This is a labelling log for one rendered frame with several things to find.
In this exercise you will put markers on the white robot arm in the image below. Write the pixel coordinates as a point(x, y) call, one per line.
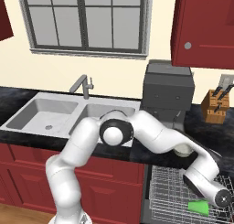
point(76, 148)

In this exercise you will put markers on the red base cupboard door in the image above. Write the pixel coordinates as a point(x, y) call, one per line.
point(27, 185)
point(109, 200)

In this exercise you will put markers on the green cup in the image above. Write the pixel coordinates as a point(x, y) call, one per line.
point(198, 207)

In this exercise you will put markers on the grey sink tap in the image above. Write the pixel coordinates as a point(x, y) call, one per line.
point(82, 84)

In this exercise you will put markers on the dark grey coffee machine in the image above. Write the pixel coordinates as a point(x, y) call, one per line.
point(167, 87)

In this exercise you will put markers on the red drawer front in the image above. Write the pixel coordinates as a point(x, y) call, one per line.
point(122, 165)

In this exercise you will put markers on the grey double sink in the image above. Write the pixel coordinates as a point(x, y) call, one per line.
point(51, 112)

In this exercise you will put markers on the grey framed window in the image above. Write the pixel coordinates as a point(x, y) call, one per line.
point(82, 20)

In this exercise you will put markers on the round grey cupboard knob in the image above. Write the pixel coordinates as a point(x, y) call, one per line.
point(188, 45)

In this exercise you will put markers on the wooden knife block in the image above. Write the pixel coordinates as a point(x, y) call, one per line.
point(214, 110)

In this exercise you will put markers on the grey wall socket plate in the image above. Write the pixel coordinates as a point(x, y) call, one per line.
point(226, 80)

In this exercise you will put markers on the red wall cupboard door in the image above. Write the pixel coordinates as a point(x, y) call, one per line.
point(207, 23)

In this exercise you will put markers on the dark red wall cupboard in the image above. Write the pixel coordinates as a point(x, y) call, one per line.
point(4, 17)

